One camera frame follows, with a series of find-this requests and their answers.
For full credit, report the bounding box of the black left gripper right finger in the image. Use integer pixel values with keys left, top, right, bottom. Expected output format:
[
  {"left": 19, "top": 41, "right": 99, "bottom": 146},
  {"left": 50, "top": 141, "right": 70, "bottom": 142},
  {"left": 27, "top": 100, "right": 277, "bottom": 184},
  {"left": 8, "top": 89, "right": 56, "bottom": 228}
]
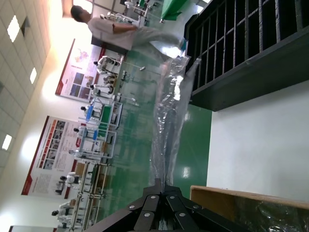
[{"left": 164, "top": 185, "right": 249, "bottom": 232}]

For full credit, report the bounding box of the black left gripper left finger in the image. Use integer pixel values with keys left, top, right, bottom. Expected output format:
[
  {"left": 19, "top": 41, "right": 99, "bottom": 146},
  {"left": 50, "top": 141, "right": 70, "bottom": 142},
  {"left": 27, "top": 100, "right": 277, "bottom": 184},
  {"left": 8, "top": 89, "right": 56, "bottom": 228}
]
[{"left": 83, "top": 178, "right": 162, "bottom": 232}]

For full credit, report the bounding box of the grey antistatic bubble bag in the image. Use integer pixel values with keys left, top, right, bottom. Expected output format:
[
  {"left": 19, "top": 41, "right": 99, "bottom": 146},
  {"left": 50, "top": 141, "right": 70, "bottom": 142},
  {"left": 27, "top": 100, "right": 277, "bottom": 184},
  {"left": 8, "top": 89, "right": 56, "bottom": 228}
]
[{"left": 149, "top": 55, "right": 203, "bottom": 191}]

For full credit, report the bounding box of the brown cardboard box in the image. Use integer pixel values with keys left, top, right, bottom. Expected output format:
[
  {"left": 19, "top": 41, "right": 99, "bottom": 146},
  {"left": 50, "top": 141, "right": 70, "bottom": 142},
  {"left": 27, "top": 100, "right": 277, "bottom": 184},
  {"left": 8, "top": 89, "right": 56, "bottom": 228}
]
[{"left": 190, "top": 185, "right": 309, "bottom": 232}]

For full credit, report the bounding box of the bagged graphics card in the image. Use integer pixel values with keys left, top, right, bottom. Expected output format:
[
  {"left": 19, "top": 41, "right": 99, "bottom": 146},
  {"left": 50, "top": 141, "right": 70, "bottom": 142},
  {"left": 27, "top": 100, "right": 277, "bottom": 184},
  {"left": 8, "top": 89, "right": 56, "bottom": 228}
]
[{"left": 230, "top": 197, "right": 309, "bottom": 232}]

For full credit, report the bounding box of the black slotted container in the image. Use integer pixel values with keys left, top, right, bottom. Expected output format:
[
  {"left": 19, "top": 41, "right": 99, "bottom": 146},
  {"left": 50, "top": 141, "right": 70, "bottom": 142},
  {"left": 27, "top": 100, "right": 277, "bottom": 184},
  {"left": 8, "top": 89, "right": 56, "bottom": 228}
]
[{"left": 183, "top": 0, "right": 309, "bottom": 112}]

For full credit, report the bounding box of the long conveyor rack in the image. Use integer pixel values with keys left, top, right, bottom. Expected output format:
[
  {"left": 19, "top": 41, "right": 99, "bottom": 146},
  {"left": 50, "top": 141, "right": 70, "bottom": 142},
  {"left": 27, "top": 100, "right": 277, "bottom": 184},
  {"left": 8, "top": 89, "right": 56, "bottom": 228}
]
[{"left": 69, "top": 160, "right": 112, "bottom": 232}]

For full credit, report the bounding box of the white humanoid robot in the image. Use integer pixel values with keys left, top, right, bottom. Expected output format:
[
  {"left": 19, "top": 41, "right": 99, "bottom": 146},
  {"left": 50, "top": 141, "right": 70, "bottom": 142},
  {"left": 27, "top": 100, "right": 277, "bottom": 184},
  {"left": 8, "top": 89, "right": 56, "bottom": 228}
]
[
  {"left": 57, "top": 171, "right": 81, "bottom": 194},
  {"left": 51, "top": 202, "right": 74, "bottom": 224},
  {"left": 93, "top": 55, "right": 121, "bottom": 74},
  {"left": 89, "top": 82, "right": 116, "bottom": 97}
]

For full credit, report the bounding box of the workbench with blue green bins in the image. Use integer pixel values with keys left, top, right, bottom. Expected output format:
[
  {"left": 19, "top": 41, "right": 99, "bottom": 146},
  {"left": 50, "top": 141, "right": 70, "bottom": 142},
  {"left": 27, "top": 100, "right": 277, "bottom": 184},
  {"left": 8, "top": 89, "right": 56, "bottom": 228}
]
[{"left": 79, "top": 98, "right": 123, "bottom": 130}]

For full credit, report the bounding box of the square ceiling light panel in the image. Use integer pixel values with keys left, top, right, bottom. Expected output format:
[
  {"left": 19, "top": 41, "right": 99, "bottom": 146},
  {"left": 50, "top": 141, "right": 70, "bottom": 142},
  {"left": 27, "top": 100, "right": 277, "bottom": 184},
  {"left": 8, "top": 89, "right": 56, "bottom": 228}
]
[
  {"left": 1, "top": 134, "right": 13, "bottom": 151},
  {"left": 29, "top": 67, "right": 38, "bottom": 85},
  {"left": 7, "top": 15, "right": 20, "bottom": 43}
]

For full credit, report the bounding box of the person in grey clothes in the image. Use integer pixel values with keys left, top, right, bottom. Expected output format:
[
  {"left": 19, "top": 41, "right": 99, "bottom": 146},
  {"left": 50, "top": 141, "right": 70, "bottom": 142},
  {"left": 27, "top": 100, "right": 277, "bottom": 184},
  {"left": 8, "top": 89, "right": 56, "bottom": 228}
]
[{"left": 70, "top": 4, "right": 188, "bottom": 52}]

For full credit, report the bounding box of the green covered table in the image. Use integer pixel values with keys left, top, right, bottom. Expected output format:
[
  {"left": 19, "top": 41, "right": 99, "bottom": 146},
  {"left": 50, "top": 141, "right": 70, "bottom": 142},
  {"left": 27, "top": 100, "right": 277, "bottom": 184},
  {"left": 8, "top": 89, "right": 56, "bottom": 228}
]
[{"left": 161, "top": 0, "right": 185, "bottom": 20}]

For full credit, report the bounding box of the white frame workstation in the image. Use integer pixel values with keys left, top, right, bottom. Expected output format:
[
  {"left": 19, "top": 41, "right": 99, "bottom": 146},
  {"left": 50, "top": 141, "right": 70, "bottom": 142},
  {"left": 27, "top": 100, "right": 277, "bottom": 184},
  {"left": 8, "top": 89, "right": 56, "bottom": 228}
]
[{"left": 71, "top": 124, "right": 118, "bottom": 161}]

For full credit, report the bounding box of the red-framed wall poster photo grid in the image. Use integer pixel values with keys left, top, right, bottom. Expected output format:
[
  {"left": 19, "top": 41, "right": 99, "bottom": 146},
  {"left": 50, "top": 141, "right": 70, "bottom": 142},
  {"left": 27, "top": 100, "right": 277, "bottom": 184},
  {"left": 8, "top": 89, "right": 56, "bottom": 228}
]
[{"left": 21, "top": 115, "right": 84, "bottom": 199}]

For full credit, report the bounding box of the red-framed wall poster with map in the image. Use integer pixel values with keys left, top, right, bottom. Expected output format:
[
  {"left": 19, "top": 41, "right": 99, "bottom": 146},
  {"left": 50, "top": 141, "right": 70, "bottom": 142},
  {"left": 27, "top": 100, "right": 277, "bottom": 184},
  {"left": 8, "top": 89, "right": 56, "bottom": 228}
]
[{"left": 55, "top": 38, "right": 108, "bottom": 100}]

